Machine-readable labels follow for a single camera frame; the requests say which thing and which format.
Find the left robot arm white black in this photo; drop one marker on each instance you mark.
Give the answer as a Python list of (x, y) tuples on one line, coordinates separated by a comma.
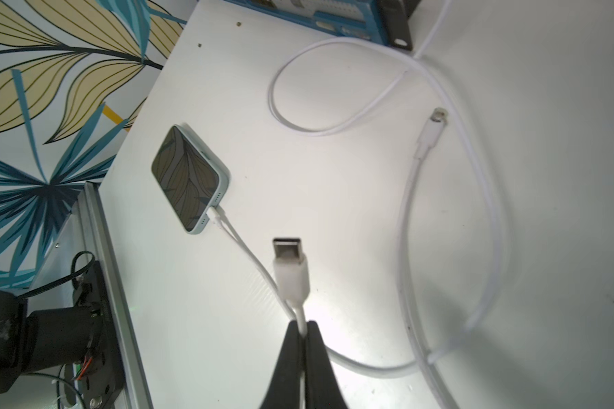
[(35, 341)]

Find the black phone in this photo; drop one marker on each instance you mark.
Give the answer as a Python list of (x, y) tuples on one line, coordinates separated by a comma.
[(192, 178)]

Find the white charging cable pink phone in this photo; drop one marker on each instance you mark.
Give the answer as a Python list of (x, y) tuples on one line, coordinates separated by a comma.
[(351, 88)]

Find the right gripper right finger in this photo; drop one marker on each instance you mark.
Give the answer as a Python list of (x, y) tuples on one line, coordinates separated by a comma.
[(321, 386)]

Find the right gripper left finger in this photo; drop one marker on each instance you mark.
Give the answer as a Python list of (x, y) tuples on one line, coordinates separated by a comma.
[(285, 387)]

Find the aluminium front rail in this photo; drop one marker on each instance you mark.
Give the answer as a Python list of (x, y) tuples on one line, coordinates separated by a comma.
[(86, 229)]

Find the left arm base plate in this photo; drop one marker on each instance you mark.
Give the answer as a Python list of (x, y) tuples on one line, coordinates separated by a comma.
[(101, 376)]

